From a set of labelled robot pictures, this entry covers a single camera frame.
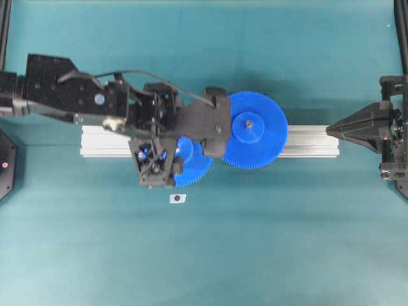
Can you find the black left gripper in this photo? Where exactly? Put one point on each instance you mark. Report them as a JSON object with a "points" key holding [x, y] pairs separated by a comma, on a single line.
{"points": [[151, 114]]}

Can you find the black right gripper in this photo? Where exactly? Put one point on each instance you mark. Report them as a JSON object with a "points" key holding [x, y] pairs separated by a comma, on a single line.
{"points": [[393, 147]]}

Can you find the small blue plastic gear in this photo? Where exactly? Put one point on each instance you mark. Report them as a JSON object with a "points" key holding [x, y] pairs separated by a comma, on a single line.
{"points": [[196, 164]]}

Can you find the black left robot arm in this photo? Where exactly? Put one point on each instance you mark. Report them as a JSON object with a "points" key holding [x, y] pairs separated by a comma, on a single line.
{"points": [[54, 87]]}

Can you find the large blue plastic gear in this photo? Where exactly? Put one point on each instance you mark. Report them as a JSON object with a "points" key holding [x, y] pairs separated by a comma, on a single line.
{"points": [[260, 145]]}

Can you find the small white marker sticker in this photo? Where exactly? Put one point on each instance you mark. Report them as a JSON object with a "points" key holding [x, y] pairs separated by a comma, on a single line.
{"points": [[177, 198]]}

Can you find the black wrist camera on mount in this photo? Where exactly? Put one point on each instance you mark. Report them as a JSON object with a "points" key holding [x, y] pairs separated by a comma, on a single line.
{"points": [[208, 125]]}

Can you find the silver aluminium extrusion rail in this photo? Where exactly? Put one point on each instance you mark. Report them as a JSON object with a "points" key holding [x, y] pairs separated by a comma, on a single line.
{"points": [[304, 141]]}

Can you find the black right frame post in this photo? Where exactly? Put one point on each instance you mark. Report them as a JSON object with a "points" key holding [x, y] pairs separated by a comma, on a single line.
{"points": [[400, 13]]}

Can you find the black frame post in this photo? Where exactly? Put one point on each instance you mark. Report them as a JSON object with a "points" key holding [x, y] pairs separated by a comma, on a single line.
{"points": [[400, 13], [4, 30]]}

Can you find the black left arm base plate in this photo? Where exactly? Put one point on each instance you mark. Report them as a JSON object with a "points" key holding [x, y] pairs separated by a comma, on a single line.
{"points": [[8, 162]]}

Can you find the black left frame post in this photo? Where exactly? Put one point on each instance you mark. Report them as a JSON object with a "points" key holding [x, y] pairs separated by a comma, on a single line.
{"points": [[4, 30]]}

